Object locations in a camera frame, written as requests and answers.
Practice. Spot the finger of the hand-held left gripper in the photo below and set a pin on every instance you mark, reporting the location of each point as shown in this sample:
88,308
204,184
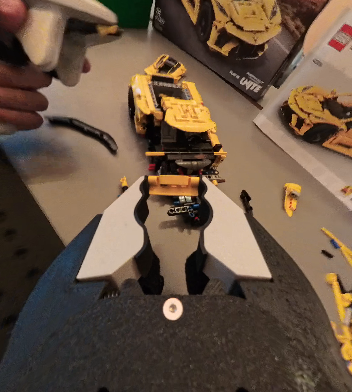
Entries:
99,38
90,10

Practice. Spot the yellow toy brick car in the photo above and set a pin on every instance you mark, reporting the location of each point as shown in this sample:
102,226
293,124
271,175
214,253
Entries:
182,116

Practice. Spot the small yellow black brick piece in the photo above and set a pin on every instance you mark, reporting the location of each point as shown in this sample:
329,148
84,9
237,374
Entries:
124,183

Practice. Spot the dark dimpled mat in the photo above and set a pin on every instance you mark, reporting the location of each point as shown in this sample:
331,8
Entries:
10,245

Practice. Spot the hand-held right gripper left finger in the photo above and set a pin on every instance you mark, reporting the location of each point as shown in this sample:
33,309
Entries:
114,245

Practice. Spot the green plastic bin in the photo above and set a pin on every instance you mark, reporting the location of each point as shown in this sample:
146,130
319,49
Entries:
127,12

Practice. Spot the person's left hand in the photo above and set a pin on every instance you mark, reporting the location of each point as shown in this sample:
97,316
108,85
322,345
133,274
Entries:
10,98

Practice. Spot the small yellow brick assembly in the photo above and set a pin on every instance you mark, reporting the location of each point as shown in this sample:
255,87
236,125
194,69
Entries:
291,199

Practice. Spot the toy car box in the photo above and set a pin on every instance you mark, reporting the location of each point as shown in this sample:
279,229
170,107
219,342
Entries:
255,61

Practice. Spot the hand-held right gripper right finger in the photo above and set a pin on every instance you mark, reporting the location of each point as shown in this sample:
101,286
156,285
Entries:
234,245

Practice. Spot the black curved brick piece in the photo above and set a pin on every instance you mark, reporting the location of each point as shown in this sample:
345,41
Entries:
84,128

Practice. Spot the yellow and black brick assembly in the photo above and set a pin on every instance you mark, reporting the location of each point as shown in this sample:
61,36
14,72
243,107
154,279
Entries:
172,185

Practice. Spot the grey desk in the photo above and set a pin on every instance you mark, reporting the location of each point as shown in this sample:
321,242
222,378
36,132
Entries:
87,190

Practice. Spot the instruction booklet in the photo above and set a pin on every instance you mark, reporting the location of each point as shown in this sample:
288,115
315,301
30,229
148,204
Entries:
316,165

